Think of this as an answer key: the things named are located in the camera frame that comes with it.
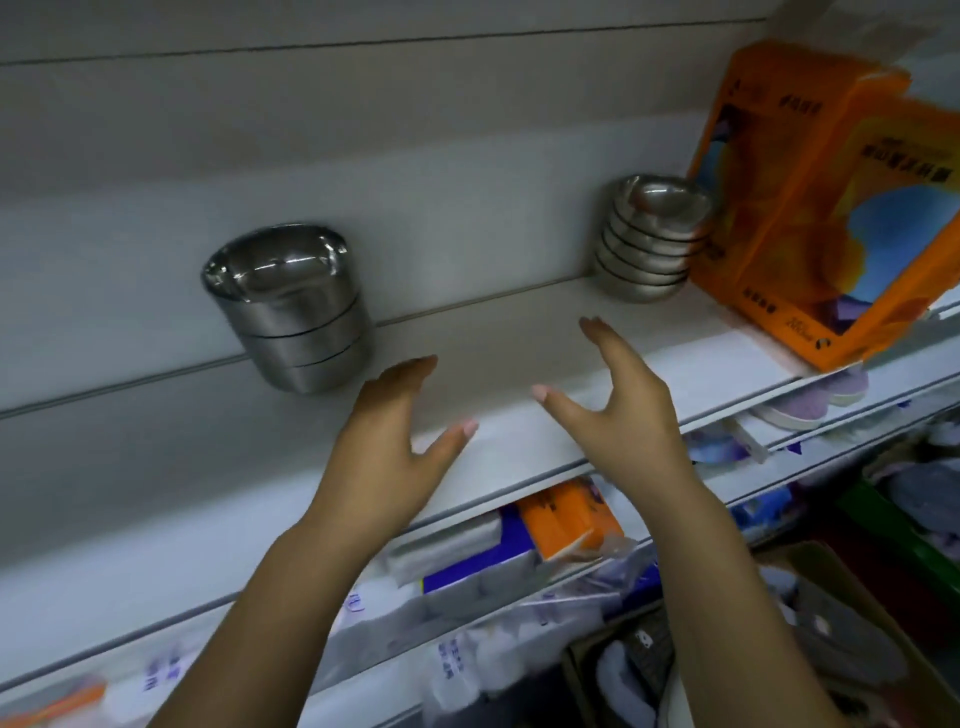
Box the small orange tissue pack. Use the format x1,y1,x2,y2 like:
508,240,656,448
517,478,626,563

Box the person's right forearm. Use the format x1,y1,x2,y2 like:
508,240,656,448
643,466,852,728

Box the large orange tissue pack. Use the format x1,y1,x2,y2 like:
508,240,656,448
688,39,913,305
731,96,960,375

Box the white pack with blue print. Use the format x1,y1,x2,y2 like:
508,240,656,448
330,576,430,676

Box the person's right hand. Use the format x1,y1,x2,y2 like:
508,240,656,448
531,316,700,501

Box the green crate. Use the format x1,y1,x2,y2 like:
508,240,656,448
836,480,960,605

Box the pale purple slippers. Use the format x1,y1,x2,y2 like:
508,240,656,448
750,366,871,433

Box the brown cardboard box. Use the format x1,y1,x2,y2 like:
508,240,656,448
562,540,960,728

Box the person's left hand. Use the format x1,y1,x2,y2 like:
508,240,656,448
303,354,480,558

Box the person's left forearm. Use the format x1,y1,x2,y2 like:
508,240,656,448
148,516,384,728

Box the orange packet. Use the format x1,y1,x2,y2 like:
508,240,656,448
0,677,108,728

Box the blue and white tissue pack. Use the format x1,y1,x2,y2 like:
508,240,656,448
384,504,540,603

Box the grey slipper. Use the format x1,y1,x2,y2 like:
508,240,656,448
759,566,910,687

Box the clear plastic bag of packs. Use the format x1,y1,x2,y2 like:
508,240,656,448
420,551,661,725

